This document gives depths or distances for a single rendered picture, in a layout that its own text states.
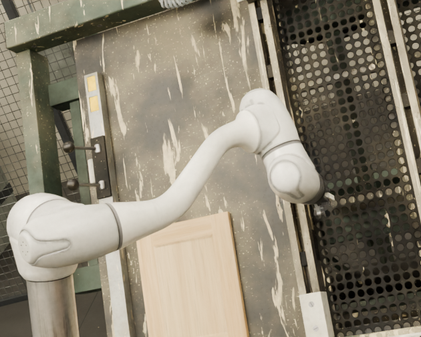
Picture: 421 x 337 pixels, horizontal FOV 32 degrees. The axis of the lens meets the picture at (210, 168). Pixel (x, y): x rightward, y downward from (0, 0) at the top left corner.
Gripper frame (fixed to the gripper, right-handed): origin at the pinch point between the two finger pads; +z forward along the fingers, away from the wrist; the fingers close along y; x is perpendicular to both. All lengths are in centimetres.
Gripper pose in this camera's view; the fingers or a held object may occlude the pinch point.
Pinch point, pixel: (326, 197)
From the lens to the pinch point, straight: 205.6
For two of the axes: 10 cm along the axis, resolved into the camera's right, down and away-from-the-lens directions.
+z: 3.7, 1.6, 9.1
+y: -1.4, -9.6, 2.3
